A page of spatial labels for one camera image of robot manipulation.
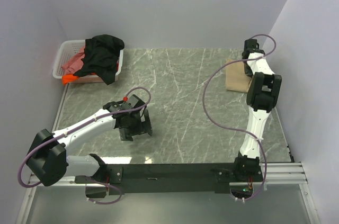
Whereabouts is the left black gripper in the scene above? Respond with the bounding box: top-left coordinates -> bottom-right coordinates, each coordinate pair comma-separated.
119,109 -> 152,141

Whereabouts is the black t-shirt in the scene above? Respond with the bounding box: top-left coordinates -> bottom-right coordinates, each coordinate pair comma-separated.
74,34 -> 124,85

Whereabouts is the white plastic basket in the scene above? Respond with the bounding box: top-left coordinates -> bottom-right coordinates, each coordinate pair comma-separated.
52,40 -> 124,83

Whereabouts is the aluminium rail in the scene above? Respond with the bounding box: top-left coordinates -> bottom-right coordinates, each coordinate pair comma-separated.
28,163 -> 308,186

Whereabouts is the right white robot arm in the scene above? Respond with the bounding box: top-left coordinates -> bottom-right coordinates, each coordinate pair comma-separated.
232,37 -> 282,182

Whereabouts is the beige t-shirt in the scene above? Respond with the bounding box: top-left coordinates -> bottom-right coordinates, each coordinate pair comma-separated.
225,62 -> 252,93

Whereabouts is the pink t-shirt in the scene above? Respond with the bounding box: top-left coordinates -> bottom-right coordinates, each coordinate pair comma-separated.
62,46 -> 85,75

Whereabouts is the orange t-shirt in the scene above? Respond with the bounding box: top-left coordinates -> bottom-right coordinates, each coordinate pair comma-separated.
61,74 -> 80,85

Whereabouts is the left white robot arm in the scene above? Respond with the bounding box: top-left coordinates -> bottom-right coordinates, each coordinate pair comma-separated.
25,95 -> 153,186

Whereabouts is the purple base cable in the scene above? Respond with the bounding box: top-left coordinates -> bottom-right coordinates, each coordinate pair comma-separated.
86,181 -> 124,205

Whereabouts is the black base beam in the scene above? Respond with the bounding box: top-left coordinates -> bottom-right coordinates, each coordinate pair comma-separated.
75,163 -> 263,194

